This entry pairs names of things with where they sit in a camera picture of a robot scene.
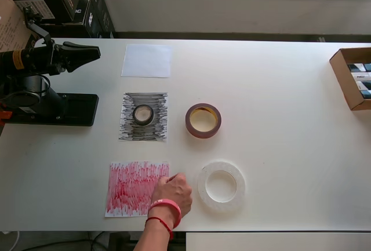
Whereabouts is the brown Huntkey cardboard box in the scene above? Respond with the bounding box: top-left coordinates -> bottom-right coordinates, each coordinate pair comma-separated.
0,0 -> 40,53

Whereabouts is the red tape roll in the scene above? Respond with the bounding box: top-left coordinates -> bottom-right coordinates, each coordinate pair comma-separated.
184,103 -> 223,139

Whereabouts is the camera board on black bracket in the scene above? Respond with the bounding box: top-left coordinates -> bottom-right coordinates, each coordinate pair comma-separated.
22,3 -> 52,43

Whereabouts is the orange clamp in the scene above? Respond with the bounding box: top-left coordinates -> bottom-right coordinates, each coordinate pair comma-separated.
0,99 -> 13,121

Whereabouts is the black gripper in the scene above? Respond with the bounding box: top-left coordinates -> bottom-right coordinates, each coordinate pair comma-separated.
50,41 -> 101,75

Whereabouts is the plain white paper sheet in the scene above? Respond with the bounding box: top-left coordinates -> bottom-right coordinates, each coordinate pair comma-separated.
121,43 -> 172,78

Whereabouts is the person's bare hand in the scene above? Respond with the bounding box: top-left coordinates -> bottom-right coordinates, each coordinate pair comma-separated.
150,172 -> 194,220

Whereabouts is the open brown cardboard tray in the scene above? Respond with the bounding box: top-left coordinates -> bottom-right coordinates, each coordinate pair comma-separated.
329,47 -> 371,111

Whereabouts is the black floor cable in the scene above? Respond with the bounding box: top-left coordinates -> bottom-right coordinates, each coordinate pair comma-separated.
86,230 -> 105,251

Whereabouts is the black scribbled paper sheet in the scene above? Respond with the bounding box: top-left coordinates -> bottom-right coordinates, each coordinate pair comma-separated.
118,91 -> 169,143

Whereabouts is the black table leg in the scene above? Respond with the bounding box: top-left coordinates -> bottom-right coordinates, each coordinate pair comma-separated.
108,231 -> 131,251

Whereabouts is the white tape roll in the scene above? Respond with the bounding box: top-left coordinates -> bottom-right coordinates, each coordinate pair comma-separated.
197,160 -> 246,214

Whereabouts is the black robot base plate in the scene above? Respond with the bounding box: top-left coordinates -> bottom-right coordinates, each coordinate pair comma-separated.
5,93 -> 99,127

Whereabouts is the thin red string bracelet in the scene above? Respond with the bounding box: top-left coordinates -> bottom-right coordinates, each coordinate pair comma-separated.
144,217 -> 174,240

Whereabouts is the red scribbled paper sheet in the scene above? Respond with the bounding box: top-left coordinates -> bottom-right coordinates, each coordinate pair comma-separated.
104,161 -> 171,219

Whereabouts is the black tape roll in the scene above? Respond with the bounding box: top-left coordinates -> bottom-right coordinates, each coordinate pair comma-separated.
132,104 -> 154,126

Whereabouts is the white floor cable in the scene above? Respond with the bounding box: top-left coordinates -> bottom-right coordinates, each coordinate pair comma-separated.
0,229 -> 20,251

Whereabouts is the person's bare forearm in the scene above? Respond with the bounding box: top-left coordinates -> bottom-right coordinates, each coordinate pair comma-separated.
127,207 -> 175,251

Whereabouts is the pink silicone wristband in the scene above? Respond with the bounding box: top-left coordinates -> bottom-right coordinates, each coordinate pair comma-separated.
148,198 -> 182,224

